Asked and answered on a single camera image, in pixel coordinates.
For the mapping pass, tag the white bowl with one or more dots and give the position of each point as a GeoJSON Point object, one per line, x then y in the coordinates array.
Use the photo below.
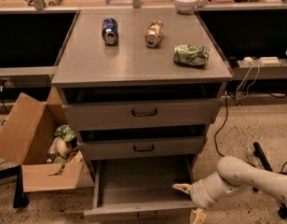
{"type": "Point", "coordinates": [184, 6]}

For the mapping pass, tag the white power strip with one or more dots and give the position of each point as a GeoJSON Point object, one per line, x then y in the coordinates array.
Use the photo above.
{"type": "Point", "coordinates": [263, 61]}

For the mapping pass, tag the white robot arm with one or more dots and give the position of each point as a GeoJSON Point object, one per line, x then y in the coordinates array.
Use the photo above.
{"type": "Point", "coordinates": [233, 176]}

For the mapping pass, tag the green chip bag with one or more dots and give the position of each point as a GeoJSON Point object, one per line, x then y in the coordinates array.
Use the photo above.
{"type": "Point", "coordinates": [191, 55]}

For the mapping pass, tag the black stand leg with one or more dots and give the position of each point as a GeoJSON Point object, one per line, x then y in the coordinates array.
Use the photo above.
{"type": "Point", "coordinates": [259, 153]}

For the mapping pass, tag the white cup in box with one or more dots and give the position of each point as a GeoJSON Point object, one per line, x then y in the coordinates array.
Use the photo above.
{"type": "Point", "coordinates": [64, 148]}

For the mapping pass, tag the grey middle drawer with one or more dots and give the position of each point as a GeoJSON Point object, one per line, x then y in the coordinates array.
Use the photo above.
{"type": "Point", "coordinates": [142, 142]}

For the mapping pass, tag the cardboard box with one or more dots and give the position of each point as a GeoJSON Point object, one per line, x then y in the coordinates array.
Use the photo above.
{"type": "Point", "coordinates": [25, 139]}

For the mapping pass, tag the grey drawer cabinet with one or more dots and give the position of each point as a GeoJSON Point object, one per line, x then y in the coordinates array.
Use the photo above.
{"type": "Point", "coordinates": [88, 62]}

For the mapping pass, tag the green bag in box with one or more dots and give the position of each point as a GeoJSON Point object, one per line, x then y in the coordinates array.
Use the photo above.
{"type": "Point", "coordinates": [65, 132]}

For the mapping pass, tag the grey top drawer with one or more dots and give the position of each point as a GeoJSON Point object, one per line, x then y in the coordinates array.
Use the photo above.
{"type": "Point", "coordinates": [106, 108]}

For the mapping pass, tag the grey bottom drawer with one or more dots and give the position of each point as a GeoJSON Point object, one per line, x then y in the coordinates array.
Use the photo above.
{"type": "Point", "coordinates": [140, 189]}

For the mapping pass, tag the blue soda can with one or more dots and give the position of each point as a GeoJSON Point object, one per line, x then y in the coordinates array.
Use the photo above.
{"type": "Point", "coordinates": [109, 31]}

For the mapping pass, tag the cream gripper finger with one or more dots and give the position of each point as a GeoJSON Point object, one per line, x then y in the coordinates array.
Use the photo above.
{"type": "Point", "coordinates": [198, 216]}
{"type": "Point", "coordinates": [185, 188]}

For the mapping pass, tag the orange soda can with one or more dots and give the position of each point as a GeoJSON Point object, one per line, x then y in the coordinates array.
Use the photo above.
{"type": "Point", "coordinates": [154, 34]}

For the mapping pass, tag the grey drawer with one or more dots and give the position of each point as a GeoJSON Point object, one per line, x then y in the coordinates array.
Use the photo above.
{"type": "Point", "coordinates": [140, 189]}
{"type": "Point", "coordinates": [142, 142]}
{"type": "Point", "coordinates": [106, 108]}

